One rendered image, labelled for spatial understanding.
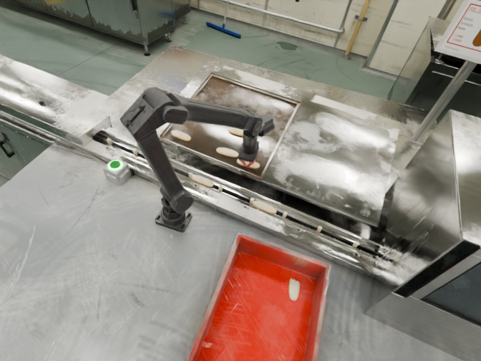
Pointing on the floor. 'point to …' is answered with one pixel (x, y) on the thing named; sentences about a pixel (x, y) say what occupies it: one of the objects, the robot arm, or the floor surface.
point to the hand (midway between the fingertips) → (248, 162)
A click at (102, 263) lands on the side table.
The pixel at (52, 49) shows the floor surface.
